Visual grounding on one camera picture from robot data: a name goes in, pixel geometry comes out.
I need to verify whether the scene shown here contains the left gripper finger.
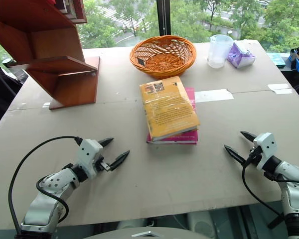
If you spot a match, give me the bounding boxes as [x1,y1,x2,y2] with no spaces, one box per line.
[97,137,115,148]
[109,149,131,172]

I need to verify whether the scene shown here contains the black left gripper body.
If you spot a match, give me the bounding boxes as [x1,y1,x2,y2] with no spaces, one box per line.
[93,149,112,173]

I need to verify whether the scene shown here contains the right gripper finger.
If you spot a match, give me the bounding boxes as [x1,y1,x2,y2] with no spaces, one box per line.
[240,130,258,143]
[223,144,247,167]

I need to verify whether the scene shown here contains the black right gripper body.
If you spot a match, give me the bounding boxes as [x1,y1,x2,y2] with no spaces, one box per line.
[244,145,264,167]

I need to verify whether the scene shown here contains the wooden shelf unit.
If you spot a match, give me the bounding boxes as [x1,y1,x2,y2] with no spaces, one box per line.
[0,0,101,111]

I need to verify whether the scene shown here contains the yellow hardcover book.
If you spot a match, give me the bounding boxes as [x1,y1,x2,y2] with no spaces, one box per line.
[139,76,201,142]

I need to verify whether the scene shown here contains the pink book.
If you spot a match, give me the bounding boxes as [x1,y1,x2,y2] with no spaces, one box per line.
[146,87,199,145]

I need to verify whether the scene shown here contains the large white tape strip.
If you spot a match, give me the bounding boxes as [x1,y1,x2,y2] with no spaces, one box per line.
[194,89,235,104]

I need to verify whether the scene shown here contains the small white tape strip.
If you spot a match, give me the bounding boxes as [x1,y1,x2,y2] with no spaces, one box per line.
[267,83,295,95]

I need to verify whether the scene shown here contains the grey rounded shape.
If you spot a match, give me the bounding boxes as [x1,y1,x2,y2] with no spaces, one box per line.
[187,212,218,238]

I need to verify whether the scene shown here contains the grey robot torso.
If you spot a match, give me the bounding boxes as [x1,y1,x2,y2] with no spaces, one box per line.
[84,226,215,239]

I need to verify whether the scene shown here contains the purple tissue pack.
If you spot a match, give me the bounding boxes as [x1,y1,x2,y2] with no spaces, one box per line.
[226,40,256,69]

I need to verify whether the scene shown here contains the teal flat box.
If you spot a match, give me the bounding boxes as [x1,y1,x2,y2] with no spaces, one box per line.
[266,52,287,69]

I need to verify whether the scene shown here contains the clear plastic measuring cup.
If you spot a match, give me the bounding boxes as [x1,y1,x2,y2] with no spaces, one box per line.
[207,34,234,69]

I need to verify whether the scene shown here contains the orange wicker basket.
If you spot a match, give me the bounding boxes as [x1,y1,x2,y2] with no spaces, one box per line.
[129,35,198,80]

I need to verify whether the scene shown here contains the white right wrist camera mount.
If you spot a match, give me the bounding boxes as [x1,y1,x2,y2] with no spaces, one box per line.
[252,132,278,171]

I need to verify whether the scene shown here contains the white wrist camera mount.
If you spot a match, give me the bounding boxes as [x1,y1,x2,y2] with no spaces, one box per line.
[76,138,104,179]
[252,132,278,171]

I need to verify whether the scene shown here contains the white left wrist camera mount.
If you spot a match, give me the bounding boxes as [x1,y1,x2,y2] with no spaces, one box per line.
[76,138,104,179]

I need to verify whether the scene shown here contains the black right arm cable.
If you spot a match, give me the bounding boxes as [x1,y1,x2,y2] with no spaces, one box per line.
[241,146,286,230]

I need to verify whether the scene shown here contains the black window post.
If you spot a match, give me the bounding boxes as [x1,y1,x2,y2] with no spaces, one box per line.
[156,0,172,37]

